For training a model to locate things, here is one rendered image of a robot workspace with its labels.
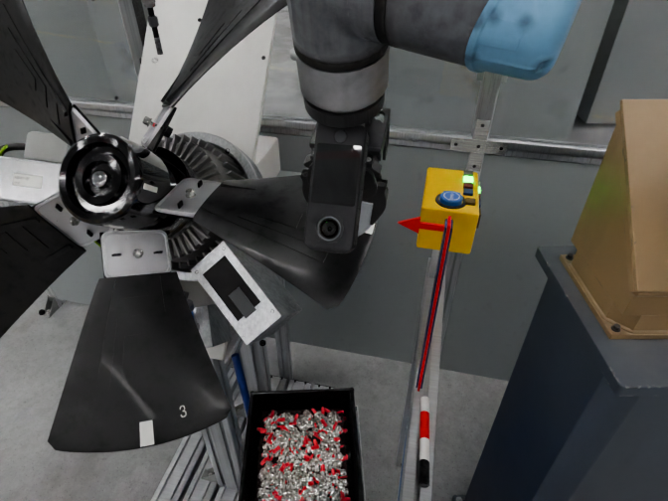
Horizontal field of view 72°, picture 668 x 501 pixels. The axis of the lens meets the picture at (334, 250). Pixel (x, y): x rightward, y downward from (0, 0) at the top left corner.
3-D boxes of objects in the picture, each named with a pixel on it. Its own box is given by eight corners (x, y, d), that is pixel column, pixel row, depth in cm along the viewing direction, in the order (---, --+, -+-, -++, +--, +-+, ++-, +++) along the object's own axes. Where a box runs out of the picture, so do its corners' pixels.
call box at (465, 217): (421, 209, 100) (427, 165, 94) (469, 215, 98) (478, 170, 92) (415, 253, 88) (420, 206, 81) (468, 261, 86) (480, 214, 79)
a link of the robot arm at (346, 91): (381, 78, 34) (274, 68, 35) (379, 124, 38) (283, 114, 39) (397, 18, 37) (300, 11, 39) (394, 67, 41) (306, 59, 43)
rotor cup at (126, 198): (103, 234, 72) (37, 225, 60) (120, 143, 73) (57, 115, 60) (188, 249, 70) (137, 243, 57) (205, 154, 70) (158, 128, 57)
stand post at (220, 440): (228, 484, 149) (164, 267, 93) (253, 490, 148) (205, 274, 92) (222, 498, 146) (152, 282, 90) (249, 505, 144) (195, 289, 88)
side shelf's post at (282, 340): (283, 376, 182) (263, 194, 131) (293, 378, 182) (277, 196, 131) (280, 384, 179) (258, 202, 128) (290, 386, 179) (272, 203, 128)
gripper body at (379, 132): (391, 150, 52) (397, 55, 42) (378, 210, 48) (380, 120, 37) (325, 142, 53) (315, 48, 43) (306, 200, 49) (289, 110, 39)
